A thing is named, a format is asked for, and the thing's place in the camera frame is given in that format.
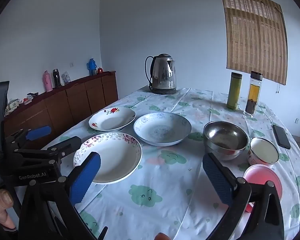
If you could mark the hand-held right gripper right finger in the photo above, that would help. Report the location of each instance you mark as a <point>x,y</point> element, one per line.
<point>217,177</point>

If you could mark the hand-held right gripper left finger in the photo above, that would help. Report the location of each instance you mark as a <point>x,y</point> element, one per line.
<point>85,177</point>

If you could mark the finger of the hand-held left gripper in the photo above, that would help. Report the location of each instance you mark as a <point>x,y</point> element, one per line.
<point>65,147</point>
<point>38,132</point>

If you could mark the pink floral rim plate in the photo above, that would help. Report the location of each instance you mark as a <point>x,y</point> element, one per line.
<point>117,158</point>

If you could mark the pink plastic bowl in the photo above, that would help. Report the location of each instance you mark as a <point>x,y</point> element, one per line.
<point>262,177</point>

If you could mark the white enamel bowl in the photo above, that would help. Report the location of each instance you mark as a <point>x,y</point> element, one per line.
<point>263,151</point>

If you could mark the red flower white plate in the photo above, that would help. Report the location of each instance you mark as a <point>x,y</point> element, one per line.
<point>112,121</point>

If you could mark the blue patterned plate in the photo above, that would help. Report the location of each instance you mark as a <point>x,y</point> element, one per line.
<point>162,130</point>

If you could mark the person's left hand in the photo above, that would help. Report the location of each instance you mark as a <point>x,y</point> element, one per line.
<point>1,201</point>

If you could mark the small clutter pile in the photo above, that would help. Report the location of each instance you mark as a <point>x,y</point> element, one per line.
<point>15,103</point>

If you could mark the brown wooden sideboard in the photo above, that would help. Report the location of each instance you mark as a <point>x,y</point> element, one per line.
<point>77,100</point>

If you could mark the pink thermos flask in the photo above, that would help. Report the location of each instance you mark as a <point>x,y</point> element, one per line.
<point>48,82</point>

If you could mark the black drinking bottle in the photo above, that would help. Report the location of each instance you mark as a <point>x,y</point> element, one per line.
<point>57,78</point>

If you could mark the green cloud print tablecloth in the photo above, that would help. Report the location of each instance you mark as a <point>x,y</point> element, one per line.
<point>160,180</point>

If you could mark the small picture card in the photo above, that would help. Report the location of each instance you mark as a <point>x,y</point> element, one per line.
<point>66,77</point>

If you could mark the black smartphone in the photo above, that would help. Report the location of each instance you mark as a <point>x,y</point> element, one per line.
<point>281,137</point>

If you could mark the blue water bottle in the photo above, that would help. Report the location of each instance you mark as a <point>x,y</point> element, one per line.
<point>92,67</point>

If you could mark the small red apple ornament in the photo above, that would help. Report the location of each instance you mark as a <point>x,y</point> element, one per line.
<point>100,70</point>

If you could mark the green thermos bottle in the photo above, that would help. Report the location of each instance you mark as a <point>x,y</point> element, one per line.
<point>233,92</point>

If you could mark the glass tea bottle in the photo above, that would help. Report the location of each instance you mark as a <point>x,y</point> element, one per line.
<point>252,95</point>

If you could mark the dark kettle base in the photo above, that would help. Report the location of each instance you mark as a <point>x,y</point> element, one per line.
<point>162,91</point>

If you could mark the stainless steel electric kettle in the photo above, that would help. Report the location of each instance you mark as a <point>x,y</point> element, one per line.
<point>162,72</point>

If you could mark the bamboo window blind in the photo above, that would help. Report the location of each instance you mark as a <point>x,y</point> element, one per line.
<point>255,35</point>

